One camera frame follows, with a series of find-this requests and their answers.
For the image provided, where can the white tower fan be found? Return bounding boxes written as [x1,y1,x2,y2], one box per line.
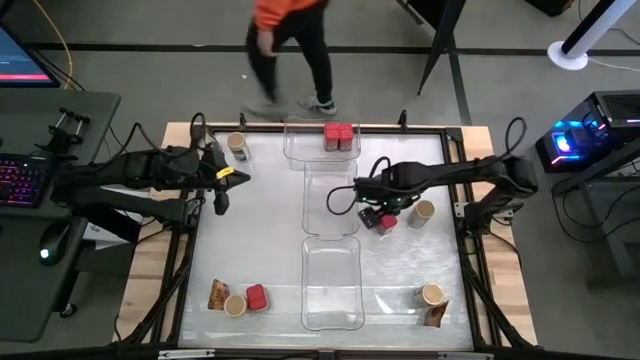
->
[547,0,639,72]

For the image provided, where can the brown orange spice packet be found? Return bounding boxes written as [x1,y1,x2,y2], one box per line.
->
[207,278,231,312]
[423,299,451,329]

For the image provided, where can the black computer mouse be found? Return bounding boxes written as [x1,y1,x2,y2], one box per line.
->
[38,222,71,266]

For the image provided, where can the dark grey desk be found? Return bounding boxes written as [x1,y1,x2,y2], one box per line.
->
[0,89,122,344]

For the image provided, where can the black metal table frame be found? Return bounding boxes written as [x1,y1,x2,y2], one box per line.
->
[112,122,539,360]

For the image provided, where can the black tripod stand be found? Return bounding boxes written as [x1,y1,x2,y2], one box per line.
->
[394,0,469,96]

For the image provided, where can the black clamp mount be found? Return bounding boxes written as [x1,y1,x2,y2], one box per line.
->
[37,105,92,161]

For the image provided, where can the black lit computer tower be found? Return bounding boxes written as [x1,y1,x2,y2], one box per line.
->
[534,89,640,175]

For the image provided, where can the white box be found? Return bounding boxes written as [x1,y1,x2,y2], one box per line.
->
[82,187,144,251]

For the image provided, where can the computer monitor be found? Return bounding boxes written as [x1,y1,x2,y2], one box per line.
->
[0,22,61,89]

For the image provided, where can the clear plastic bin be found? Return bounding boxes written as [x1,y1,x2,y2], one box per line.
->
[283,122,362,171]
[300,235,365,332]
[302,160,360,240]

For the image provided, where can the person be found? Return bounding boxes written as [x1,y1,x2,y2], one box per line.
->
[241,0,339,121]

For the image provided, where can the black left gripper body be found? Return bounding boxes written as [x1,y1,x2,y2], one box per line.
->
[197,141,234,194]

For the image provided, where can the backlit black keyboard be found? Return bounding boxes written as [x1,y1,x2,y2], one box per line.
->
[0,152,51,209]

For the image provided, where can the yellow cable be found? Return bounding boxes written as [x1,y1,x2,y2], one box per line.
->
[32,0,75,91]

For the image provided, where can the grey side shelf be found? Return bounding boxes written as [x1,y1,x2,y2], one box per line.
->
[549,139,640,291]

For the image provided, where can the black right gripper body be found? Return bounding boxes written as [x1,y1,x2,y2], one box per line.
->
[353,162,421,211]

